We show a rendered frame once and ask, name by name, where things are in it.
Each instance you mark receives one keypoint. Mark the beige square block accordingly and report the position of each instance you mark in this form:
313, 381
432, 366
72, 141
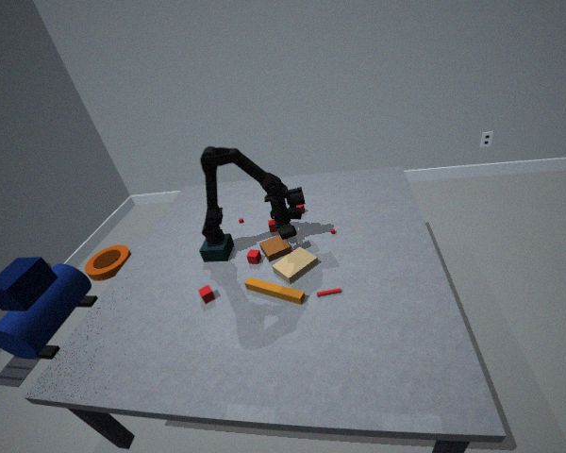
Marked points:
294, 265

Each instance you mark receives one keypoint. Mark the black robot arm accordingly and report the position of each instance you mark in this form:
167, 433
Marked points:
271, 184

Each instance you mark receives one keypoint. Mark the orange long bar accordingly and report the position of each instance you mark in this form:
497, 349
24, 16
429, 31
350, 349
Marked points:
274, 290

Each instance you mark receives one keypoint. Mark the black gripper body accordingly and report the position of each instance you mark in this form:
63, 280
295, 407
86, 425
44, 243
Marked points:
286, 229

